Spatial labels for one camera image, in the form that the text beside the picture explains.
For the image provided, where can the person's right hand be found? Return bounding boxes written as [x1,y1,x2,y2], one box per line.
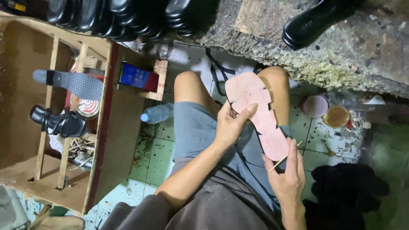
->
[262,137,307,210]

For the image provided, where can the person's left hand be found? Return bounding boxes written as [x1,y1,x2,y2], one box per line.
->
[213,100,259,148]

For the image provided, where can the thin wooden stick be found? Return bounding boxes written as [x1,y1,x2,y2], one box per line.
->
[268,141,303,173]

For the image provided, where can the pink sandal sole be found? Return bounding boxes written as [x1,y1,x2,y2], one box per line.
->
[224,72,289,162]

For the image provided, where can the person's grey shorts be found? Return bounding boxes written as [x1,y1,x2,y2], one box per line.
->
[173,102,292,211]

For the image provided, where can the black cloth heap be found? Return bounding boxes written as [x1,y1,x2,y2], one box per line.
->
[302,163,390,230]

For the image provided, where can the clear plastic water bottle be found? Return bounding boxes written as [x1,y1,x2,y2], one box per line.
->
[141,103,175,125]

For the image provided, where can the pink round lid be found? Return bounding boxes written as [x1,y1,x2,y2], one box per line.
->
[300,95,330,119]

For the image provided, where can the glue cup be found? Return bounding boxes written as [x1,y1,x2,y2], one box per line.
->
[322,105,351,128]

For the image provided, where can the person's brown shirt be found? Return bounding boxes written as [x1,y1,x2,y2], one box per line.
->
[101,157,282,230]

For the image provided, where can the blue and red phone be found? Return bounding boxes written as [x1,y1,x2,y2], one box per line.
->
[118,62,160,92]

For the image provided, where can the stained stone workbench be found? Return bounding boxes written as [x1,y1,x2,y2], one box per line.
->
[195,0,409,99]

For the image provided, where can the black glossy shoe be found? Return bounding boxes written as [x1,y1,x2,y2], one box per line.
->
[282,0,366,50]

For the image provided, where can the round metal tin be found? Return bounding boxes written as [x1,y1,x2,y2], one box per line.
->
[70,96,101,120]

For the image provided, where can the row of black shoe soles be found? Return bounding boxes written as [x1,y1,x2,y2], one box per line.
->
[46,0,221,42]

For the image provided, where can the grey textured shoe sole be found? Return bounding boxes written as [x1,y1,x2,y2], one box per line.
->
[32,69,104,102]

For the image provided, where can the wooden work rack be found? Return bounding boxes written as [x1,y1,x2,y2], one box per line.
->
[0,11,169,216]

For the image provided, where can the black sandal straps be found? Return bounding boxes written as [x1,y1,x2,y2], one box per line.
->
[205,48,237,96]

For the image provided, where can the black strappy sandal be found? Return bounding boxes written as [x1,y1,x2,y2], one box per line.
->
[30,105,87,138]

